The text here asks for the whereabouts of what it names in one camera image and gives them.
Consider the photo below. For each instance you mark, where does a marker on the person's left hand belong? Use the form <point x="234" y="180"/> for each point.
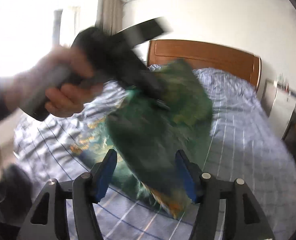
<point x="64" y="98"/>

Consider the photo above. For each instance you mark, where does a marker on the beige curtain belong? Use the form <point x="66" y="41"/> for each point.
<point x="109" y="16"/>

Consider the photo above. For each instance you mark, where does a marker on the green floral padded jacket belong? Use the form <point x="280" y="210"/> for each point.
<point x="146" y="136"/>

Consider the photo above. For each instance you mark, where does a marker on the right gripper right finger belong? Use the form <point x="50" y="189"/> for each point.
<point x="243" y="218"/>

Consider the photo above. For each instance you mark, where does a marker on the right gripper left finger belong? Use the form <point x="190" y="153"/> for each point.
<point x="47" y="218"/>

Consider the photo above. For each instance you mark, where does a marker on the white desk with drawers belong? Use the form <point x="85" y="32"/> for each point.
<point x="280" y="107"/>

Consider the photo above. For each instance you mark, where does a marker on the brown wooden headboard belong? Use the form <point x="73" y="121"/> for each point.
<point x="199" y="55"/>

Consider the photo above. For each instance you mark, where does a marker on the blue plaid bed cover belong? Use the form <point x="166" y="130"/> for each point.
<point x="242" y="145"/>

